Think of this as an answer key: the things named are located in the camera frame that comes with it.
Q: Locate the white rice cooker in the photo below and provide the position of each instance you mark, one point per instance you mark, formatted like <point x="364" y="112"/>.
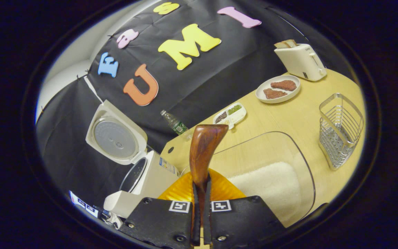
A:
<point x="154" y="176"/>

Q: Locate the clear box of white rice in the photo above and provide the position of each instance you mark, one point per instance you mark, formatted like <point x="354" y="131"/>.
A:
<point x="271" y="183"/>

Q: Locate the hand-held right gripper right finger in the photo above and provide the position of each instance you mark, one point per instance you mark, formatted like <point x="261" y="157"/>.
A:
<point x="244" y="221"/>

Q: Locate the white round plate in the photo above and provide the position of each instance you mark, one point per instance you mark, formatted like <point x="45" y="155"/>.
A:
<point x="263" y="97"/>

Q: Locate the computer monitor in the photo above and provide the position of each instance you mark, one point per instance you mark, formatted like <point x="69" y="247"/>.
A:
<point x="83" y="204"/>

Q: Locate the brown meat piece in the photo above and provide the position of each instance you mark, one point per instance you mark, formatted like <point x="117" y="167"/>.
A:
<point x="274" y="93"/>
<point x="284" y="85"/>

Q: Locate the black backdrop cloth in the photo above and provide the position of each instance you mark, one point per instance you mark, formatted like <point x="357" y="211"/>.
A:
<point x="192" y="90"/>

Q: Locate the clear plastic water bottle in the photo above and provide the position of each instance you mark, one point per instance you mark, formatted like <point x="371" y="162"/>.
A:
<point x="176" y="125"/>

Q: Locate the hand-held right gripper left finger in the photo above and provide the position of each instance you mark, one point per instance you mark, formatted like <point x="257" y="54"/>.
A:
<point x="161" y="221"/>

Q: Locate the white divided grain dish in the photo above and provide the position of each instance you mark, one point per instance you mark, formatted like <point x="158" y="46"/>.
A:
<point x="231" y="116"/>

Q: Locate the white toaster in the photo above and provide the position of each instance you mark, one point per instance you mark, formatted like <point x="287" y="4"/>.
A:
<point x="302" y="64"/>

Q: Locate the toast slice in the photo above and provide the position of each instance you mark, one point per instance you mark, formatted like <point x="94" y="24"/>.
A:
<point x="292" y="43"/>
<point x="280" y="45"/>

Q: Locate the brown wooden spoon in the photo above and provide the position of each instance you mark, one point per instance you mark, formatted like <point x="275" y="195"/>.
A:
<point x="204" y="148"/>

